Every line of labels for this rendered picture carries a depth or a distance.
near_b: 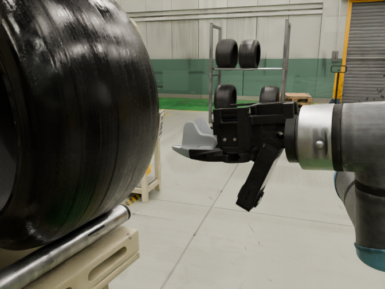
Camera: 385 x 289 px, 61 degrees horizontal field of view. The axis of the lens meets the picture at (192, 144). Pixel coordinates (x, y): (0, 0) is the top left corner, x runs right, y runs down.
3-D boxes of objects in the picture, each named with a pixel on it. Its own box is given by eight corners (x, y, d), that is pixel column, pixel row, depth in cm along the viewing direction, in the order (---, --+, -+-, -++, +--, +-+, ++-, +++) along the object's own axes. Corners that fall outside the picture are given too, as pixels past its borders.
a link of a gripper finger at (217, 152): (197, 143, 54) (247, 143, 50) (199, 153, 54) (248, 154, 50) (184, 149, 50) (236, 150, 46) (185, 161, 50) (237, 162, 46)
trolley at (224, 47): (280, 138, 556) (288, 19, 510) (205, 133, 600) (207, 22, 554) (283, 131, 615) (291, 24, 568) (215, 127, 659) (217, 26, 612)
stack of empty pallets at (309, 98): (312, 114, 807) (314, 97, 796) (275, 113, 834) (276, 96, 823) (310, 108, 924) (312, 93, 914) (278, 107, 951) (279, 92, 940)
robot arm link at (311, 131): (338, 160, 48) (331, 180, 40) (304, 160, 51) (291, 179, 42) (337, 100, 47) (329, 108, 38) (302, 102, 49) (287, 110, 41)
